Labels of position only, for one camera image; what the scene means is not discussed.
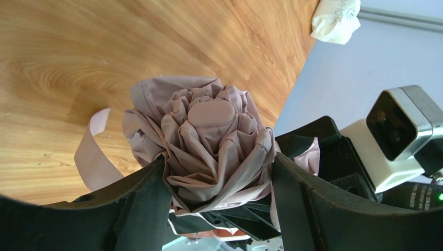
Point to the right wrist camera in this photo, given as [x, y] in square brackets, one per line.
[400, 138]

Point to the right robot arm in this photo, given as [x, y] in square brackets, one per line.
[420, 193]

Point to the pink folding umbrella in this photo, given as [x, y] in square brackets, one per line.
[217, 154]

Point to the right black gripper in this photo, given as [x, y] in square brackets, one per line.
[339, 163]

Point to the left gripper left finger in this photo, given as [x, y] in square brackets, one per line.
[129, 214]

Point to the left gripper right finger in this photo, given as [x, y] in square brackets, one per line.
[316, 215]

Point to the white crumpled plastic bag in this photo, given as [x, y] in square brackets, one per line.
[335, 21]

